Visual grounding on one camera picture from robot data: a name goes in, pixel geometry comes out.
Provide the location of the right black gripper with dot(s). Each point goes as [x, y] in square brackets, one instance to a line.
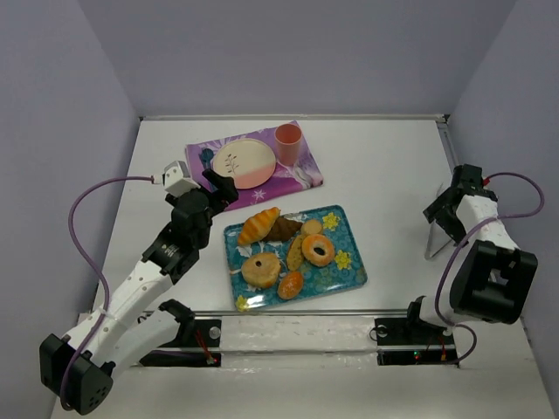
[446, 206]

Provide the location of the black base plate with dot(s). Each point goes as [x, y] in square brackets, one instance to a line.
[401, 343]
[196, 346]

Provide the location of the teal floral tray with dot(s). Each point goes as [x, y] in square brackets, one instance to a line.
[345, 272]

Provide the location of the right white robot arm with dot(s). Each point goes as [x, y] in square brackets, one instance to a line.
[488, 276]

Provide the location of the metal table rail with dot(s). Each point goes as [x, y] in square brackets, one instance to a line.
[330, 312]

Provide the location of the metal tongs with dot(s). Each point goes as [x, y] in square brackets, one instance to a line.
[437, 240]

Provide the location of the tan ring donut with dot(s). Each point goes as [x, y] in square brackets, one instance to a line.
[261, 270]

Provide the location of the small round tan bun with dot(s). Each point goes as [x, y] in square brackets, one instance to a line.
[311, 227]

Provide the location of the cream pink round plate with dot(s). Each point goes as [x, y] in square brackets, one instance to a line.
[248, 161]

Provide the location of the pink plastic cup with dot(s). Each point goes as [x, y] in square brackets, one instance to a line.
[287, 140]

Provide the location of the long seeded bread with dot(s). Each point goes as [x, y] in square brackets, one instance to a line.
[294, 256]

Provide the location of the orange striped croissant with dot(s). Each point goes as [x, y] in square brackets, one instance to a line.
[258, 226]

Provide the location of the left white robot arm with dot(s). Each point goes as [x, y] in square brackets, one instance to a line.
[80, 366]

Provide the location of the purple floral cloth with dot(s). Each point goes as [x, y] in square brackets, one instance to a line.
[304, 174]

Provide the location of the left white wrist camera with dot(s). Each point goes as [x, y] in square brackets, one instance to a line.
[176, 179]

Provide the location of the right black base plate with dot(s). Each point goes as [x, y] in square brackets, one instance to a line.
[401, 343]

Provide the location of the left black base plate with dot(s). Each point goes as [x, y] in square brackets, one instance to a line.
[196, 346]

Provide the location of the orange glazed donut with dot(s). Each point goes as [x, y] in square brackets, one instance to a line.
[318, 250]

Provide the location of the orange sugared bun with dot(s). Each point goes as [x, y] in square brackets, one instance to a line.
[291, 285]

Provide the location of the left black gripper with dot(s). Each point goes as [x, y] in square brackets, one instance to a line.
[217, 192]

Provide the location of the dark chocolate bread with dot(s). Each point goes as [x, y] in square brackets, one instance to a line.
[282, 230]

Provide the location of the blue plastic spoon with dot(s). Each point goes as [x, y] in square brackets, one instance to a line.
[206, 157]

